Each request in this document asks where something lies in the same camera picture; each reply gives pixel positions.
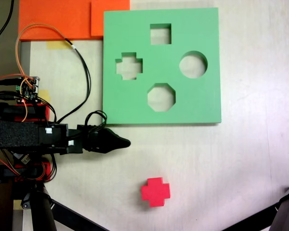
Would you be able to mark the notched black tripod leg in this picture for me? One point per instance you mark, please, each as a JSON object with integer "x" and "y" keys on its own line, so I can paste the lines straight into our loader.
{"x": 286, "y": 211}

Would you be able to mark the thick black tripod leg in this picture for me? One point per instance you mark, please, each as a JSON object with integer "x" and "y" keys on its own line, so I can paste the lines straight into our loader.
{"x": 42, "y": 214}

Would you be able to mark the red cross columnar block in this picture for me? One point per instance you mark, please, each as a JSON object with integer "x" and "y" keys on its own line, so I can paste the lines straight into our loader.
{"x": 156, "y": 191}

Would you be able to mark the small orange flat block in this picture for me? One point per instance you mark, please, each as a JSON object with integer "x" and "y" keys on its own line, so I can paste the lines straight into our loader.
{"x": 97, "y": 21}

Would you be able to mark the thin black tripod strut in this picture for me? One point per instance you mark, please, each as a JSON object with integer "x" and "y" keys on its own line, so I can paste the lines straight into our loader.
{"x": 74, "y": 219}
{"x": 255, "y": 223}

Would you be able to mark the green shape sorting board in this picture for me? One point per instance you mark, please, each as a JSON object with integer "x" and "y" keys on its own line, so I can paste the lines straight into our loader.
{"x": 195, "y": 108}

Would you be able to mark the large orange flat block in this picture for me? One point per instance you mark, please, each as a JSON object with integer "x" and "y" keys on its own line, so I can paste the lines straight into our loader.
{"x": 50, "y": 14}

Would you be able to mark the red table clamp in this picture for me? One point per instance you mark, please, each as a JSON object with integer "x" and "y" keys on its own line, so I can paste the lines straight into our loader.
{"x": 46, "y": 113}
{"x": 47, "y": 169}

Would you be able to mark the yellow masking tape piece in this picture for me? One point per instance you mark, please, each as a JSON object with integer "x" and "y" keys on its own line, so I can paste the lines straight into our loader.
{"x": 45, "y": 95}
{"x": 56, "y": 45}

